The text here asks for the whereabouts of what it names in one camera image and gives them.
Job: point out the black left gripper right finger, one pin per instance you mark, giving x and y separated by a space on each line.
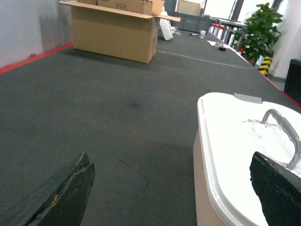
278 189

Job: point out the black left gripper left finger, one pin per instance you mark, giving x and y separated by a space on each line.
60 201

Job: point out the large cardboard box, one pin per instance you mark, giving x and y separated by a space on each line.
116 32

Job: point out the green potted plant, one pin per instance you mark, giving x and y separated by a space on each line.
260 33

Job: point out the white paper cup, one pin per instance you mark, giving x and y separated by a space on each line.
202 34

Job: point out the grey storage crate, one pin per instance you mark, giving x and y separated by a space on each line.
192 23

